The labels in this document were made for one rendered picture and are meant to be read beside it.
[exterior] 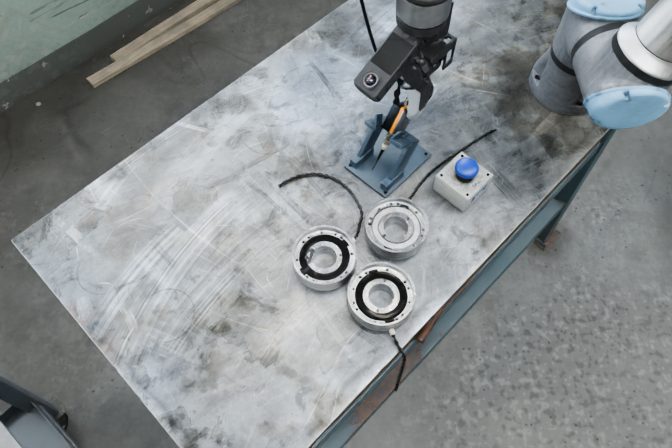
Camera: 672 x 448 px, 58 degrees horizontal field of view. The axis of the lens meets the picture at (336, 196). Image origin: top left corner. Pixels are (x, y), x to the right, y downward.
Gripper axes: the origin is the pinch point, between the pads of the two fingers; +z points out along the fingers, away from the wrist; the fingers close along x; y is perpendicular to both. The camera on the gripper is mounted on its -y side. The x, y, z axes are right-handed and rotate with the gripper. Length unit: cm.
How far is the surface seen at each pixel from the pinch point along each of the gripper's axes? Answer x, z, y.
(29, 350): 65, 92, -78
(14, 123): 142, 92, -37
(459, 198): -15.1, 9.0, -1.5
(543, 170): -21.7, 12.2, 15.3
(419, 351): -20, 68, -9
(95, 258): 23, 12, -50
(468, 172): -14.2, 4.8, 1.0
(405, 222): -11.2, 9.7, -11.0
